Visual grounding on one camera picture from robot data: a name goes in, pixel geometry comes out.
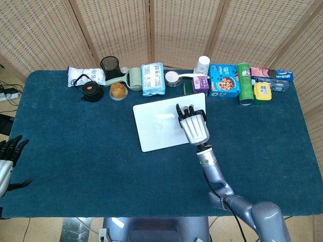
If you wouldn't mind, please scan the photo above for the bun in plastic bowl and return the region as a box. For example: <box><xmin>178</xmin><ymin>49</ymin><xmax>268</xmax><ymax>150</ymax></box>
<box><xmin>109</xmin><ymin>82</ymin><xmax>127</xmax><ymax>101</ymax></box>

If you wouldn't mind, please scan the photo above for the white power strip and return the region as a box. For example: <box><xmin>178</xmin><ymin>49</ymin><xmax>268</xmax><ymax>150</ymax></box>
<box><xmin>0</xmin><ymin>91</ymin><xmax>22</xmax><ymax>100</ymax></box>

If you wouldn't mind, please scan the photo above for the yellow small box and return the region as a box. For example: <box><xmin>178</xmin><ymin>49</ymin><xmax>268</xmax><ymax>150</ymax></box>
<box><xmin>253</xmin><ymin>82</ymin><xmax>274</xmax><ymax>105</ymax></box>

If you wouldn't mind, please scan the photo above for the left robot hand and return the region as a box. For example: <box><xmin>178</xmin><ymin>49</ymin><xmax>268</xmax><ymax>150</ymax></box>
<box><xmin>0</xmin><ymin>135</ymin><xmax>34</xmax><ymax>198</ymax></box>

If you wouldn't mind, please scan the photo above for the purple small box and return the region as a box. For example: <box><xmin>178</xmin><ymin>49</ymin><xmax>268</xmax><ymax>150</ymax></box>
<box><xmin>192</xmin><ymin>76</ymin><xmax>210</xmax><ymax>94</ymax></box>

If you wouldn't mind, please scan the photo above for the pale green lint roller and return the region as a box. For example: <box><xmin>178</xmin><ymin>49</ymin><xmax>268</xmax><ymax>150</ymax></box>
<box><xmin>104</xmin><ymin>67</ymin><xmax>143</xmax><ymax>92</ymax></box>

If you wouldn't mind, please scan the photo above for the woven folding screen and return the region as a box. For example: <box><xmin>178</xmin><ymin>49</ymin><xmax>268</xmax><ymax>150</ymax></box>
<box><xmin>0</xmin><ymin>0</ymin><xmax>323</xmax><ymax>119</ymax></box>

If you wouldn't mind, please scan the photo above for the white plastic snack bag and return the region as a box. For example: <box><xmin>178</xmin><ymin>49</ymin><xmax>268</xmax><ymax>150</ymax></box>
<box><xmin>67</xmin><ymin>66</ymin><xmax>106</xmax><ymax>88</ymax></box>

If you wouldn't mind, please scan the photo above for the white plastic bottle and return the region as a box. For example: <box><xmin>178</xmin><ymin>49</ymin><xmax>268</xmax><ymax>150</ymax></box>
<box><xmin>193</xmin><ymin>55</ymin><xmax>211</xmax><ymax>75</ymax></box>

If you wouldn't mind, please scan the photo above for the white plastic spoon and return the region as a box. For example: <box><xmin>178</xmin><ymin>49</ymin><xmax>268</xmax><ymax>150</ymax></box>
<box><xmin>174</xmin><ymin>73</ymin><xmax>210</xmax><ymax>82</ymax></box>

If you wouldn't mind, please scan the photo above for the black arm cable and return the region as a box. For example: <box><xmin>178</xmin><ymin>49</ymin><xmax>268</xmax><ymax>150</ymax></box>
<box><xmin>206</xmin><ymin>191</ymin><xmax>263</xmax><ymax>242</ymax></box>

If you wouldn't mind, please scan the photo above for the blue white tissue pack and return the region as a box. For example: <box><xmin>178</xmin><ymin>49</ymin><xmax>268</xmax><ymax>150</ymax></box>
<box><xmin>140</xmin><ymin>63</ymin><xmax>166</xmax><ymax>97</ymax></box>

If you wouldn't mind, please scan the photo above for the blue oreo box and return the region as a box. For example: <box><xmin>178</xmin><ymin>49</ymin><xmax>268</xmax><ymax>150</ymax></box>
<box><xmin>267</xmin><ymin>69</ymin><xmax>294</xmax><ymax>83</ymax></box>

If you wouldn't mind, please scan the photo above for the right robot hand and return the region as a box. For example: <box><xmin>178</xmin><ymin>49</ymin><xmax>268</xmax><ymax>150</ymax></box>
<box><xmin>176</xmin><ymin>103</ymin><xmax>210</xmax><ymax>146</ymax></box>

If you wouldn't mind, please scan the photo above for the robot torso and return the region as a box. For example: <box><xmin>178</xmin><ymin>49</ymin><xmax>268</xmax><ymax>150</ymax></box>
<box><xmin>102</xmin><ymin>216</ymin><xmax>211</xmax><ymax>242</ymax></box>

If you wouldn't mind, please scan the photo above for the white cutting board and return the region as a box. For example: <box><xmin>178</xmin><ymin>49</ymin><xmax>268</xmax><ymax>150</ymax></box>
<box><xmin>132</xmin><ymin>92</ymin><xmax>207</xmax><ymax>153</ymax></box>

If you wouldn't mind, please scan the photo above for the blue table cloth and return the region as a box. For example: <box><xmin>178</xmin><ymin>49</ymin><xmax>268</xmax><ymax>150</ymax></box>
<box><xmin>0</xmin><ymin>70</ymin><xmax>323</xmax><ymax>219</ymax></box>

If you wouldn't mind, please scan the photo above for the pink snack box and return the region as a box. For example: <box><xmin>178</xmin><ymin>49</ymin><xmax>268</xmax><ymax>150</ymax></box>
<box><xmin>250</xmin><ymin>67</ymin><xmax>272</xmax><ymax>79</ymax></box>

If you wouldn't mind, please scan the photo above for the black cast iron teapot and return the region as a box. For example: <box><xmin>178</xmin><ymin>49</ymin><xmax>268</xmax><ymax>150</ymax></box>
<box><xmin>74</xmin><ymin>74</ymin><xmax>104</xmax><ymax>103</ymax></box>

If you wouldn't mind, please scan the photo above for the round clear jar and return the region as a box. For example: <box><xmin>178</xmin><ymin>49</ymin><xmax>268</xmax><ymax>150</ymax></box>
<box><xmin>165</xmin><ymin>71</ymin><xmax>182</xmax><ymax>88</ymax></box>

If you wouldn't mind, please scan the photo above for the black mesh pen holder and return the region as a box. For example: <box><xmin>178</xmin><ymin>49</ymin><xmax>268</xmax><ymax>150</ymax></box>
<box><xmin>100</xmin><ymin>55</ymin><xmax>120</xmax><ymax>81</ymax></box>

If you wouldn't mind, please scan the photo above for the green chip can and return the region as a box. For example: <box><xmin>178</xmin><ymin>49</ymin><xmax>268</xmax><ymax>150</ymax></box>
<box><xmin>236</xmin><ymin>63</ymin><xmax>254</xmax><ymax>106</ymax></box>

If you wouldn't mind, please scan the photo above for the blue cookie box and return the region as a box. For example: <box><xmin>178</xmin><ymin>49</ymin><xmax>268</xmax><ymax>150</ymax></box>
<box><xmin>208</xmin><ymin>64</ymin><xmax>241</xmax><ymax>98</ymax></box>

